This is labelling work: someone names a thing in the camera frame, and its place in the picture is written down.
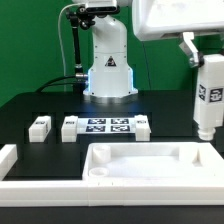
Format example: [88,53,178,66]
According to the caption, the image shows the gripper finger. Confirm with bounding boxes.
[179,32,199,68]

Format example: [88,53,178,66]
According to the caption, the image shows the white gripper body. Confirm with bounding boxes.
[132,0,224,41]

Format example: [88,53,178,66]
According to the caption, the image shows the white desk tabletop tray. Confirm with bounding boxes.
[82,142,224,180]

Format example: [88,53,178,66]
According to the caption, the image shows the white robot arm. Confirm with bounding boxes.
[72,0,224,102]

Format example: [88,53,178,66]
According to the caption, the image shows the fiducial marker sheet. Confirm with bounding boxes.
[77,118,135,134]

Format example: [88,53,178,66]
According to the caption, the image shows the overhead camera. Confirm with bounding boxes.
[79,0,120,15]

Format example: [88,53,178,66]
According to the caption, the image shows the white cable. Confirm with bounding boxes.
[57,3,84,92]

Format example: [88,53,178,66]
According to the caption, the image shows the black cable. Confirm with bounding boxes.
[35,75,88,93]

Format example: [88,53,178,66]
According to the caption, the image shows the white U-shaped fence frame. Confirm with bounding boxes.
[0,144,224,207]

